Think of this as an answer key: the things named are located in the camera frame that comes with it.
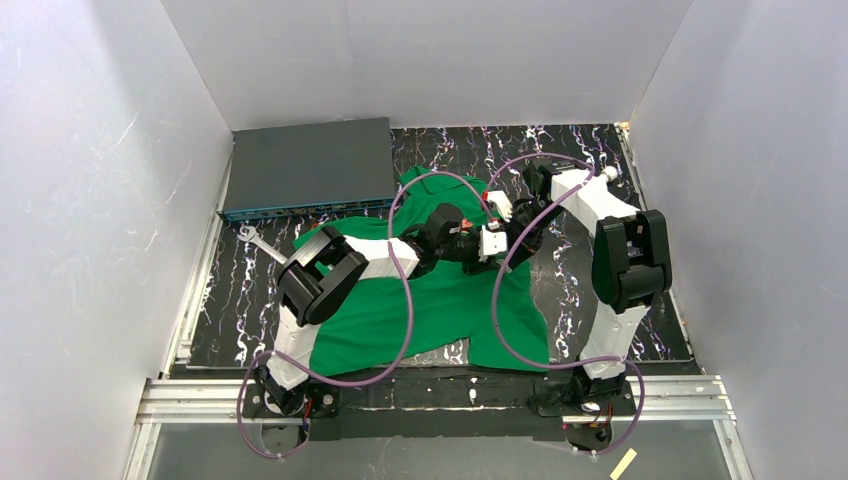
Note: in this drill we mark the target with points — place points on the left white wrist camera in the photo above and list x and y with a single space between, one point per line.
493 240

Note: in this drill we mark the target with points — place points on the green polo shirt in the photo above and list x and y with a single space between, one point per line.
369 328

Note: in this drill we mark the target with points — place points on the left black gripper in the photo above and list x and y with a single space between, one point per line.
473 246

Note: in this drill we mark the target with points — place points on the orange white toy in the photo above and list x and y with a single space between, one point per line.
609 174

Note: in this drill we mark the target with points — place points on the silver wrench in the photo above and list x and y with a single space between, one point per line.
249 234

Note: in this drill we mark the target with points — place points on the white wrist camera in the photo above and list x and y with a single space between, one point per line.
493 240
498 201

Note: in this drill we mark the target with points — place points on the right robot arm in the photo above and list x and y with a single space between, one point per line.
630 265

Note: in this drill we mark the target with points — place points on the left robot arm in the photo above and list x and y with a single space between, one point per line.
318 277

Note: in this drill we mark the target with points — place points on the grey network switch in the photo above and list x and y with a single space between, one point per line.
310 169

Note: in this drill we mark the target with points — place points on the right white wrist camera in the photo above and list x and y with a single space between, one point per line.
498 201

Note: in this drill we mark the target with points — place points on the yellow tape strip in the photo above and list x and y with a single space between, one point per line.
623 464

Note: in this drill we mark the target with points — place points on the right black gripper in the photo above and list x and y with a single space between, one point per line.
520 216

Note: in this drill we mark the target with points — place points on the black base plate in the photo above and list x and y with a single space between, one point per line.
455 403

